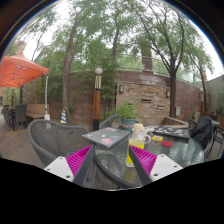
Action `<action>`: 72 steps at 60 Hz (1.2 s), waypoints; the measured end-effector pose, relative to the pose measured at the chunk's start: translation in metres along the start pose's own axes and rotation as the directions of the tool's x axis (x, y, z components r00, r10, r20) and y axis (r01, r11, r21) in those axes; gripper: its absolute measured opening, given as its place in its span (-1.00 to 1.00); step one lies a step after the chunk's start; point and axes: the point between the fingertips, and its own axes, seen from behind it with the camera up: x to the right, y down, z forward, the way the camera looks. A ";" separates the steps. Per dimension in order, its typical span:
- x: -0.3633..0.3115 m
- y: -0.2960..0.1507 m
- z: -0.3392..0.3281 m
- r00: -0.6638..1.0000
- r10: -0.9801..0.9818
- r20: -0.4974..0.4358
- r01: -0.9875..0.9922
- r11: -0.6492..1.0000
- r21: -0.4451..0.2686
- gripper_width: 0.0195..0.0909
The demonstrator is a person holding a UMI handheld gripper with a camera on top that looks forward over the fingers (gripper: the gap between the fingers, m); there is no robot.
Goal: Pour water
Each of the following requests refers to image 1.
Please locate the white mug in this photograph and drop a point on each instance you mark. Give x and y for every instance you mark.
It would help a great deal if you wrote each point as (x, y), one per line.
(147, 137)

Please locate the orange canopy tent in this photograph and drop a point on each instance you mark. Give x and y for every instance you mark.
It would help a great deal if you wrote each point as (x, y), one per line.
(20, 71)

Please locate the silver laptop with stickers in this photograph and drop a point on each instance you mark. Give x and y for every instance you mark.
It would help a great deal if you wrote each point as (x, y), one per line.
(106, 136)

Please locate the wooden bench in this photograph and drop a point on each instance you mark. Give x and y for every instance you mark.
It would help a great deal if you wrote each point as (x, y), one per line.
(36, 110)

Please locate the grey wicker chair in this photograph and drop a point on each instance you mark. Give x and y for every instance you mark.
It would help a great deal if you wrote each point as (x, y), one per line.
(55, 136)
(111, 122)

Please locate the wooden lamp post with globe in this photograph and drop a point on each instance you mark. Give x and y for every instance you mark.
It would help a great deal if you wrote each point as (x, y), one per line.
(97, 100)

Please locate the clear bottle with yellow label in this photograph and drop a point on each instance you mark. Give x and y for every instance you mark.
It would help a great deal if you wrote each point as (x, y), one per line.
(135, 140)

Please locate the green plant in teal pot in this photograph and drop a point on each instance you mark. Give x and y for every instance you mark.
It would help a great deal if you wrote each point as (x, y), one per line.
(126, 111)

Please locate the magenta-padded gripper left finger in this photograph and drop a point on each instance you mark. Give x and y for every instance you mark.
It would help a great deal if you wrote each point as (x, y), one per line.
(78, 160)

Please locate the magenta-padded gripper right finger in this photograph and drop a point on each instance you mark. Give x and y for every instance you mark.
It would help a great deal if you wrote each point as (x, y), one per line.
(145, 159)

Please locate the group of dark patio chairs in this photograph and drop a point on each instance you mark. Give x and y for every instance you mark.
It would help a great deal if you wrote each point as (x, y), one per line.
(18, 113)

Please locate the black jacket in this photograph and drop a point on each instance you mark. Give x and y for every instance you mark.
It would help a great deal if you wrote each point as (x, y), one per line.
(201, 131)

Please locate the small yellow card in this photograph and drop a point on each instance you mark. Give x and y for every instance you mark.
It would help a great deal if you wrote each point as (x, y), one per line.
(157, 138)

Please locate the blue yellow striped cone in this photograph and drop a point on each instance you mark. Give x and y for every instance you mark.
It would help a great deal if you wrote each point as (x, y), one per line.
(63, 117)

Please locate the flat round red coaster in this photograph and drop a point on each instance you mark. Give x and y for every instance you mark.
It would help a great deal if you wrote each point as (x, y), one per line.
(167, 144)

